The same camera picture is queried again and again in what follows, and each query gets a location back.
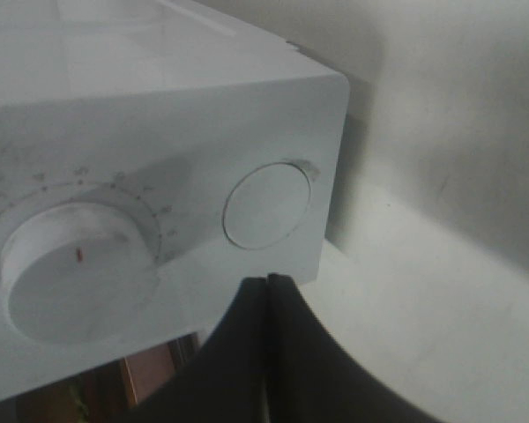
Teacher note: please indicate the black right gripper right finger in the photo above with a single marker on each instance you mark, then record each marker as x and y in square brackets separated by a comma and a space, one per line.
[312, 378]

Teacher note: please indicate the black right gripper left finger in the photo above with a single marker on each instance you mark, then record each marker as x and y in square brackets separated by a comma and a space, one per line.
[224, 381]

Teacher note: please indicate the round white door release button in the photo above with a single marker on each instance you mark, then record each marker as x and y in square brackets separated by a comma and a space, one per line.
[266, 206]

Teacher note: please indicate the white timer knob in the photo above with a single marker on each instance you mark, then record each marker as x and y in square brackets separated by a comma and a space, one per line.
[76, 273]

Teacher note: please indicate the pink round plate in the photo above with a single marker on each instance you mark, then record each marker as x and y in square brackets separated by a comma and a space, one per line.
[145, 372]

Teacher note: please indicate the burger with lettuce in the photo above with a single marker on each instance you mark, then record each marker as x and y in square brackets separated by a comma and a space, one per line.
[78, 402]

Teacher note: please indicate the white microwave oven body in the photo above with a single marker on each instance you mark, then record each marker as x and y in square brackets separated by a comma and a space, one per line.
[157, 109]

